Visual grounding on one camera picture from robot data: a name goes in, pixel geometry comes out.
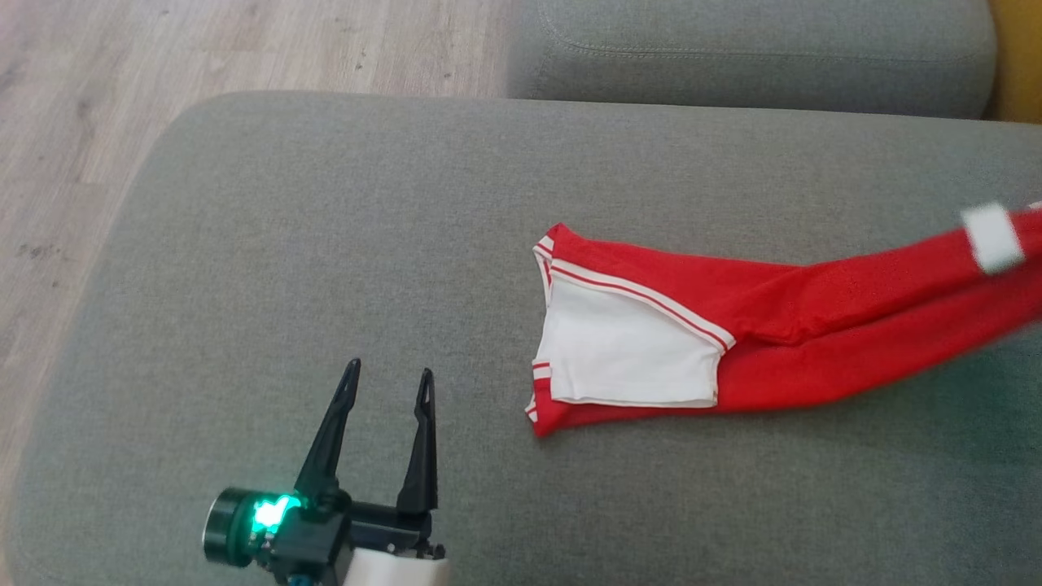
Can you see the large grey sofa seat cushion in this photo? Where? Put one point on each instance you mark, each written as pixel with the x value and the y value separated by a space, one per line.
pixel 326 244

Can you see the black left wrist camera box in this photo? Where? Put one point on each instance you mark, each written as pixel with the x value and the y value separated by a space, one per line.
pixel 277 529

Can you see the yellow cushion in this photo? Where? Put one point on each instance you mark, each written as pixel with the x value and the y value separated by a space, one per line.
pixel 1017 57

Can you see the red and white sports jersey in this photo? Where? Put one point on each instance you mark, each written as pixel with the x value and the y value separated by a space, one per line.
pixel 814 325

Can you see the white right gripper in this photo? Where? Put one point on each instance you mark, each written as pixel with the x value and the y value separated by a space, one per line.
pixel 991 238

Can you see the small grey sofa cushion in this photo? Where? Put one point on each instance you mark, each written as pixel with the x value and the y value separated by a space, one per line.
pixel 733 49

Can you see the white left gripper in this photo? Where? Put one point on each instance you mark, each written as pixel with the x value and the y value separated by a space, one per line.
pixel 399 553

